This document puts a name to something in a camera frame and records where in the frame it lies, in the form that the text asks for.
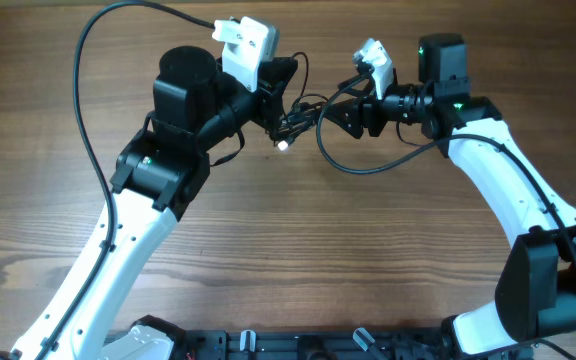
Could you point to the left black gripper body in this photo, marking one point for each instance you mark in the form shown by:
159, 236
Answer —
270, 106

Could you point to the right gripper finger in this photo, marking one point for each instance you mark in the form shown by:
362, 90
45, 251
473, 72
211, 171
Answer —
350, 86
348, 116

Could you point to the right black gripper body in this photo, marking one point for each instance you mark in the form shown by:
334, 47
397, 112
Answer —
369, 117

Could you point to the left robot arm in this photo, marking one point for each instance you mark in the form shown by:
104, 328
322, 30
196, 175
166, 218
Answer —
199, 101

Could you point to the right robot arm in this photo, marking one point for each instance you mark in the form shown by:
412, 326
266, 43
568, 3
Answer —
535, 297

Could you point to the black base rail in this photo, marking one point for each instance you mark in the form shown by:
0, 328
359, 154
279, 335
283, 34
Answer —
318, 345

